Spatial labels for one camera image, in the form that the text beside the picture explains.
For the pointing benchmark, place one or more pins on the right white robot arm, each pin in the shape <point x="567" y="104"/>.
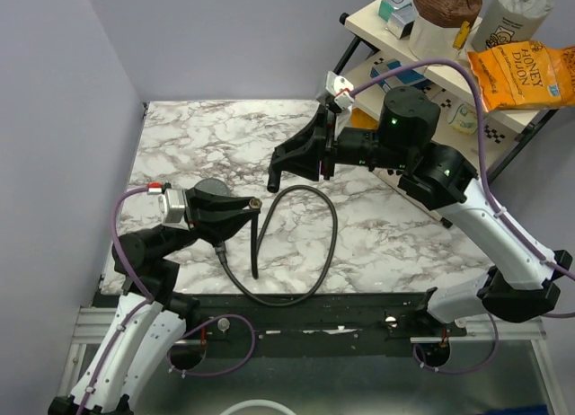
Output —
<point x="519" y="286"/>

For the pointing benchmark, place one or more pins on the grey shower head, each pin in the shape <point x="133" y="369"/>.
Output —
<point x="215" y="186"/>

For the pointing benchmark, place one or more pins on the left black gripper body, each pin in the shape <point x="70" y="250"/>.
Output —
<point x="195" y="231"/>

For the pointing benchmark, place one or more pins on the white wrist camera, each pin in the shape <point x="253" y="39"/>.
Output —
<point x="335" y="95"/>
<point x="172" y="204"/>

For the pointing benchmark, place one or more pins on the grey cylindrical canister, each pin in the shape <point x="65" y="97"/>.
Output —
<point x="507" y="21"/>

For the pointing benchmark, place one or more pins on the white cup brown lid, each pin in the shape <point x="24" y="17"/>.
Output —
<point x="436" y="25"/>

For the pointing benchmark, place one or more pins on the cream three-tier shelf rack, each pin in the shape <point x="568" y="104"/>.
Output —
<point x="413" y="133"/>

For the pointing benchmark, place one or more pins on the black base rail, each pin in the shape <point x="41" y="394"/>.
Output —
<point x="325" y="325"/>

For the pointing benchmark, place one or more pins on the white round rim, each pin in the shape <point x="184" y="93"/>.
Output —
<point x="258" y="403"/>

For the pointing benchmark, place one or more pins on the silver small box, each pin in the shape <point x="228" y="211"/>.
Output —
<point x="401" y="21"/>

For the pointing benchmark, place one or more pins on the black T-shaped fitting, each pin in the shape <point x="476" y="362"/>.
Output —
<point x="274" y="179"/>

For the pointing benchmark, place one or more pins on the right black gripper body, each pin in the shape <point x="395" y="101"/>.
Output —
<point x="328" y="164"/>

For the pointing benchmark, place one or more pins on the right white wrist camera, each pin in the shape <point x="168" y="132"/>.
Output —
<point x="335" y="95"/>

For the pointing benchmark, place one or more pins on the orange snack bag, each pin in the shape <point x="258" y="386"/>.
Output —
<point x="359" y="119"/>

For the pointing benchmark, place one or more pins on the orange honey dijon bag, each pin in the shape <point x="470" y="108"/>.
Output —
<point x="524" y="75"/>

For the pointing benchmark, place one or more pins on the yellow clip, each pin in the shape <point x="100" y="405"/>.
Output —
<point x="462" y="35"/>

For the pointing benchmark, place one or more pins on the blue box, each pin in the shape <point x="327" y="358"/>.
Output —
<point x="406" y="78"/>

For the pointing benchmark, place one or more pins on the teal small box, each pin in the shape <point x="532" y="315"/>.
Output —
<point x="388" y="7"/>

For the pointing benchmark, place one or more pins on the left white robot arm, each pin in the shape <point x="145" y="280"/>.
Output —
<point x="150" y="317"/>

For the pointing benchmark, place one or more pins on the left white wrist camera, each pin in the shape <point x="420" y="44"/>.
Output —
<point x="172" y="204"/>

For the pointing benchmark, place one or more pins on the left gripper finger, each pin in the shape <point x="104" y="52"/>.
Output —
<point x="219" y="226"/>
<point x="233" y="205"/>

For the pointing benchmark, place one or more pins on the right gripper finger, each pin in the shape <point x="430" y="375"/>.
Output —
<point x="306" y="143"/>
<point x="303" y="161"/>

